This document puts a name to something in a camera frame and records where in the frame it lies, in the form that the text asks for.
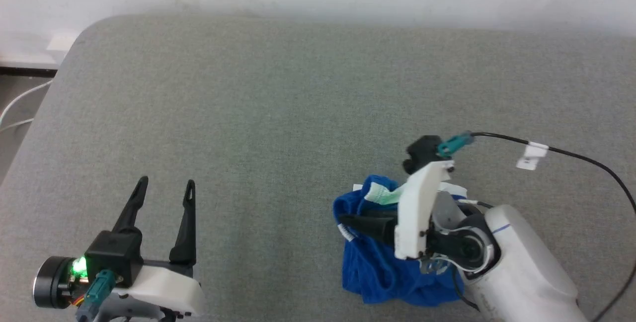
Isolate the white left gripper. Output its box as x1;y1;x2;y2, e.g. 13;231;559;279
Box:
93;176;206;322

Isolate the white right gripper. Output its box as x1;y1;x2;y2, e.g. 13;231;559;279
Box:
338;160;478;275

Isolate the blue and white garment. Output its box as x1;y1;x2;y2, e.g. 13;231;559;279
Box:
333;174;470;308

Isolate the black floor strip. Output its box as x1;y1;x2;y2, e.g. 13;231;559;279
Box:
0;66;59;76

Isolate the white flat floor object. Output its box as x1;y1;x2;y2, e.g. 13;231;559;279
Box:
46;30;81;53

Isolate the teal left camera connector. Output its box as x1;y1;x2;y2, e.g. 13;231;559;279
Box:
83;269;118;314

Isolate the teal camera connector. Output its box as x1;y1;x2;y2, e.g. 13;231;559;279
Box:
437;132;474;159
83;269;118;314

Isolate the teal right camera connector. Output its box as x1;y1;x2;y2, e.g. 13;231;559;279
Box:
437;132;474;159

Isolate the white floor cable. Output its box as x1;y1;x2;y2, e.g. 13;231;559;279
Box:
0;118;34;133
0;79;54;129

